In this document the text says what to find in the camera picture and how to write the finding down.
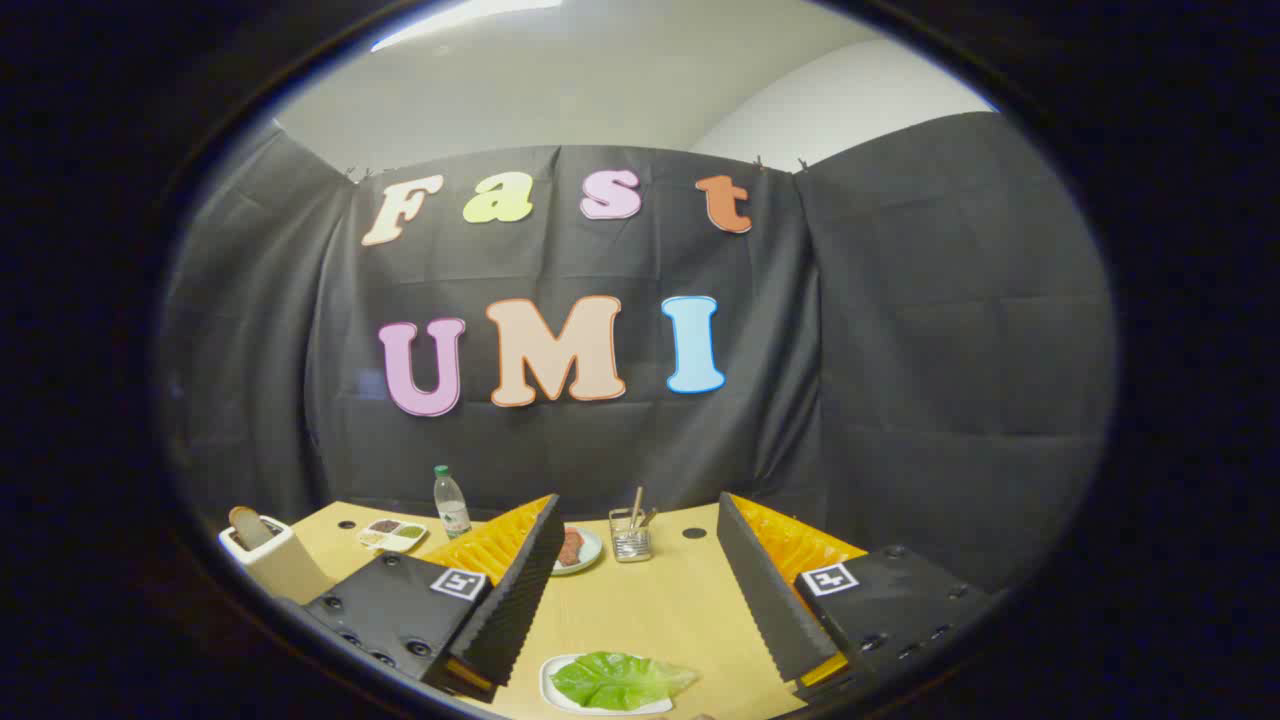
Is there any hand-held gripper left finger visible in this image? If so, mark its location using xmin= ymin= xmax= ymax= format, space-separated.
xmin=300 ymin=493 xmax=567 ymax=701

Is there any white divided condiment dish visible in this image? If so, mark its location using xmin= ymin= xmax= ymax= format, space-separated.
xmin=358 ymin=518 xmax=429 ymax=553

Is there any pale green oval plate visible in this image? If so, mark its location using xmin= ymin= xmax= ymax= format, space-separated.
xmin=551 ymin=527 xmax=604 ymax=576

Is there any cream toaster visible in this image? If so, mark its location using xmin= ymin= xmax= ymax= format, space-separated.
xmin=218 ymin=515 xmax=336 ymax=604

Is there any green lettuce leaf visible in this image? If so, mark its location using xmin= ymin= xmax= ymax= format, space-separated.
xmin=550 ymin=651 xmax=699 ymax=712

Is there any white oblong dish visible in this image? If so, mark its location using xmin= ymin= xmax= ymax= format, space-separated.
xmin=540 ymin=653 xmax=676 ymax=717

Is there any clear plastic water bottle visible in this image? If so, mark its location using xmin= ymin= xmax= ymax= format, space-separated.
xmin=433 ymin=465 xmax=472 ymax=539

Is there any clear glass utensil holder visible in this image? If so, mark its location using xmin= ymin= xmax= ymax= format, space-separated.
xmin=609 ymin=507 xmax=653 ymax=563

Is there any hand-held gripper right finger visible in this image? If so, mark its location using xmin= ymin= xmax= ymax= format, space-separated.
xmin=716 ymin=491 xmax=996 ymax=701

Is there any bread slice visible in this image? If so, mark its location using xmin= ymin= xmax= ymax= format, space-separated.
xmin=228 ymin=506 xmax=276 ymax=551

